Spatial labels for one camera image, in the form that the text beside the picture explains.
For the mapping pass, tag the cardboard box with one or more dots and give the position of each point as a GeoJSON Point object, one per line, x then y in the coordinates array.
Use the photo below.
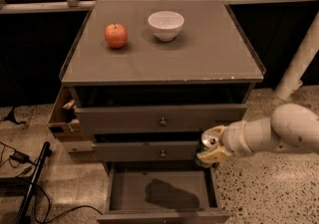
{"type": "Point", "coordinates": [64, 125]}

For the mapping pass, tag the top grey drawer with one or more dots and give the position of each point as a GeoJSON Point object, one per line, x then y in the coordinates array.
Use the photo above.
{"type": "Point", "coordinates": [165, 108]}

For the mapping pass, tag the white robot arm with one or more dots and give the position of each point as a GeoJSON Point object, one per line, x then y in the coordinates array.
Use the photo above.
{"type": "Point", "coordinates": [290, 129]}

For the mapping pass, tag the grey drawer cabinet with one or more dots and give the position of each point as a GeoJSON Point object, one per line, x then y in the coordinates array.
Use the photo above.
{"type": "Point", "coordinates": [209, 50]}

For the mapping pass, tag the middle grey drawer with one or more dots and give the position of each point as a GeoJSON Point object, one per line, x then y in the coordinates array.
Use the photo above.
{"type": "Point", "coordinates": [147, 146]}

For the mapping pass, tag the red apple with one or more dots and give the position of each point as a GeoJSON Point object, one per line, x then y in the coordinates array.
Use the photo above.
{"type": "Point", "coordinates": [116, 35]}

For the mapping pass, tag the green soda can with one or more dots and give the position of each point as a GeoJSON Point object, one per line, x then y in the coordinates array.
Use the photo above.
{"type": "Point", "coordinates": [206, 142]}

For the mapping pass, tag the bottom grey drawer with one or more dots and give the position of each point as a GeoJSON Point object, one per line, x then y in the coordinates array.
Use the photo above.
{"type": "Point", "coordinates": [162, 192]}

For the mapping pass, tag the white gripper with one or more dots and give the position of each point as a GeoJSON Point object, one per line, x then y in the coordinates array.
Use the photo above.
{"type": "Point", "coordinates": [233, 140]}

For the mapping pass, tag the black power adapter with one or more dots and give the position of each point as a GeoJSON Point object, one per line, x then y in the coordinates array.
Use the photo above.
{"type": "Point", "coordinates": [20, 157]}

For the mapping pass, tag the grey drawer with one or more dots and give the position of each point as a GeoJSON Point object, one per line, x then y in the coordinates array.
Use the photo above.
{"type": "Point", "coordinates": [162, 192]}
{"type": "Point", "coordinates": [147, 146]}
{"type": "Point", "coordinates": [165, 108]}

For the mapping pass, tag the white ceramic bowl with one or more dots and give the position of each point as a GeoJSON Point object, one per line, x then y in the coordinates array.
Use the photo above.
{"type": "Point", "coordinates": [165, 25]}

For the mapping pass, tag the white diagonal pole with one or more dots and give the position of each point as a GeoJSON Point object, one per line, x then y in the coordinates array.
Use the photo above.
{"type": "Point", "coordinates": [306, 52]}

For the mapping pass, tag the black stand bar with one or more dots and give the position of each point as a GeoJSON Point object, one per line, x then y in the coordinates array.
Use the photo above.
{"type": "Point", "coordinates": [31, 183]}

